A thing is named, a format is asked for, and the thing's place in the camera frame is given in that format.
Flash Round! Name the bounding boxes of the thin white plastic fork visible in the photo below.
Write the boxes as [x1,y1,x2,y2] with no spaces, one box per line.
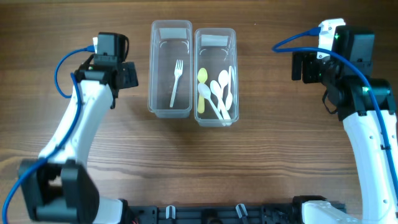
[169,59,183,108]

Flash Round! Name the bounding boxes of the clear plastic container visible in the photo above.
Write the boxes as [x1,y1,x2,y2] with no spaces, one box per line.
[147,20,193,118]
[193,28,239,124]

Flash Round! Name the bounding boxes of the yellow plastic spoon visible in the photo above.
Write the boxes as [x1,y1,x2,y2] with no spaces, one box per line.
[197,68,208,114]

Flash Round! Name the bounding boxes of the white spoon bowl up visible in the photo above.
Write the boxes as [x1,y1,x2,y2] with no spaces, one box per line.
[218,70,229,97]

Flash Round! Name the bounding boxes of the thin-handled white spoon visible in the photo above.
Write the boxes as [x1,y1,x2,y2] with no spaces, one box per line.
[198,83,226,127]

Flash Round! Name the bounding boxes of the thick-handled white spoon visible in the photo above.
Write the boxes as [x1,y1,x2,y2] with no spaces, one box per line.
[225,66,234,111]

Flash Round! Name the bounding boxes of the white spoon bowl down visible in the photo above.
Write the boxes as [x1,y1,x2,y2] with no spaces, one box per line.
[208,80,232,126]

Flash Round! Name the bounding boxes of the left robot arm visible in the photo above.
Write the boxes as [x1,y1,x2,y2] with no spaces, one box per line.
[11,32,138,223]

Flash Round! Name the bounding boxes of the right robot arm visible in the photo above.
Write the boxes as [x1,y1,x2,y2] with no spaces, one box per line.
[290,19,397,223]

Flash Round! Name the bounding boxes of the left blue cable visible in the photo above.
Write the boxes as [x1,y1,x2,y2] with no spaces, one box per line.
[1,45,96,224]

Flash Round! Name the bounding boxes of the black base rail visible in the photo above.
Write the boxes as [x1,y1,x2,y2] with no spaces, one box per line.
[130,203,303,224]

